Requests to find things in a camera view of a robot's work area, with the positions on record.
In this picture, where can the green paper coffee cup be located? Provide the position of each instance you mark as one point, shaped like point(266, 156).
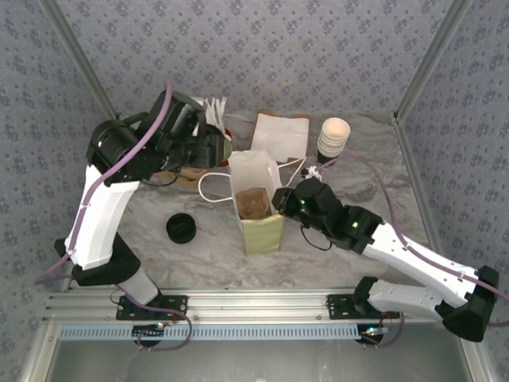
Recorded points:
point(227, 149)

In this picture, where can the brown pulp cup carrier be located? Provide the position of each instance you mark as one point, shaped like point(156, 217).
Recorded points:
point(250, 203)

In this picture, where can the white paper takeout bag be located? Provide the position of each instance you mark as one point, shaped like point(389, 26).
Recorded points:
point(258, 235)

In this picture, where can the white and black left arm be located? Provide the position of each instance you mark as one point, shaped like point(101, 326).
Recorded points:
point(99, 215)

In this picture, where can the red straw holder cup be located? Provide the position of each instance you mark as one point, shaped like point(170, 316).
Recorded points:
point(228, 133)

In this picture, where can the paper wrapped straw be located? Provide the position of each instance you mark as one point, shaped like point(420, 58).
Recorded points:
point(218, 111)
point(224, 109)
point(207, 109)
point(213, 111)

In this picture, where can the stack of white napkins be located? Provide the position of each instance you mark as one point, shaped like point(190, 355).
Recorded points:
point(278, 135)

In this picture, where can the stack of paper cups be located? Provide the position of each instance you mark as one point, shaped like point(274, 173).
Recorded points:
point(334, 129)

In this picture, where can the black lid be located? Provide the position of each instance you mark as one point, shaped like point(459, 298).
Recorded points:
point(181, 228)

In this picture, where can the small circuit board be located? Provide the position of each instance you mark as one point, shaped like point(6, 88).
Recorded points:
point(149, 332)
point(374, 334)

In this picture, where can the grey metal base panel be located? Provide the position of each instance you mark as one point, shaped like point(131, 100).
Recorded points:
point(258, 362)

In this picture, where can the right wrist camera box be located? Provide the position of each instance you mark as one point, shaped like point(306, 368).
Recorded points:
point(314, 172)

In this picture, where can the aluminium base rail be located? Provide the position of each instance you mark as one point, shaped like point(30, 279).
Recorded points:
point(258, 306)

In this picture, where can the aluminium side rail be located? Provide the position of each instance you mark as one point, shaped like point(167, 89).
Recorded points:
point(422, 199)

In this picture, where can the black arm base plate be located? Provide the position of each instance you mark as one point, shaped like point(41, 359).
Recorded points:
point(175, 306)
point(338, 308)

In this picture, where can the aluminium frame post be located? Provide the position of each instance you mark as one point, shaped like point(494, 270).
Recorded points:
point(431, 59)
point(83, 59)

